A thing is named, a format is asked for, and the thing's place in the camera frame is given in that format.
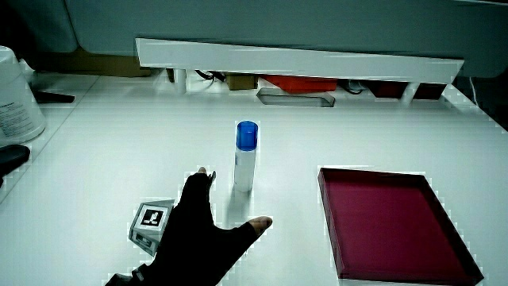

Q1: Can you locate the person's left hand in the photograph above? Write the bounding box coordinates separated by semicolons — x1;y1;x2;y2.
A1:
105;166;274;286

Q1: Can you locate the blue-capped white glue stick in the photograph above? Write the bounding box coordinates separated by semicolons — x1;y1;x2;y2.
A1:
233;120;260;193

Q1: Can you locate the white desk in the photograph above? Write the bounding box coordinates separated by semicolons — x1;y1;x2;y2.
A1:
0;69;508;286

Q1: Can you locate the white desk shelf riser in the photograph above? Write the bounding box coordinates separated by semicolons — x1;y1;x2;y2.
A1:
134;37;465;105

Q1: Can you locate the brown cardboard box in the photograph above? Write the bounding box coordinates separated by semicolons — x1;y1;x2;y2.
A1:
225;72;259;91

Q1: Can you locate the grey clear flat holder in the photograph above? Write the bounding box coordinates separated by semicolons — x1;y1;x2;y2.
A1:
256;87;337;109

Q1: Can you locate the orange box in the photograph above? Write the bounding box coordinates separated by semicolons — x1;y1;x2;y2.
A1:
261;74;339;95

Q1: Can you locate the dark red square tray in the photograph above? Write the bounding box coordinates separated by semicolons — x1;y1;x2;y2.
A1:
317;167;485;286

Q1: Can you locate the black rounded object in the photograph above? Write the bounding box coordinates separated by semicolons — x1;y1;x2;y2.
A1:
0;144;32;180

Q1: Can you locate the black flat object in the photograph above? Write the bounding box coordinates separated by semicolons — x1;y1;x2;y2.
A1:
33;90;76;105

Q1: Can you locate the large tan cardboard box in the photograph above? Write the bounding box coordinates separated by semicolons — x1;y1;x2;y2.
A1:
27;46;152;78

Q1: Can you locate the white plastic bottle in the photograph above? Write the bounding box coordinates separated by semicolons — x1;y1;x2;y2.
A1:
0;45;47;145

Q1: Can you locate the dark red box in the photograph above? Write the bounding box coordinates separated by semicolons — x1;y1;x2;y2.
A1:
364;79;410;99

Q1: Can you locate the black cable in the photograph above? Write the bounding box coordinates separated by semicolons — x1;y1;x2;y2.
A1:
194;69;227;83

